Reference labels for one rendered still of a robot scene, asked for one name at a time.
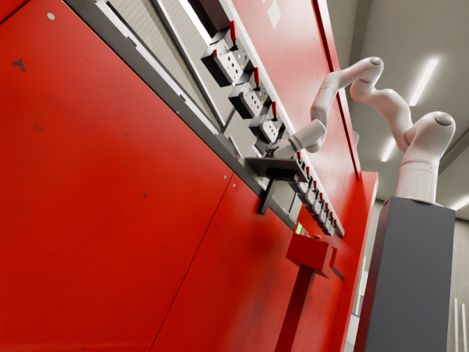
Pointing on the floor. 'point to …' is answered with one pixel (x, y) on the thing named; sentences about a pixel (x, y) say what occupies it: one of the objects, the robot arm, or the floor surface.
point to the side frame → (347, 250)
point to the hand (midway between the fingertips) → (265, 164)
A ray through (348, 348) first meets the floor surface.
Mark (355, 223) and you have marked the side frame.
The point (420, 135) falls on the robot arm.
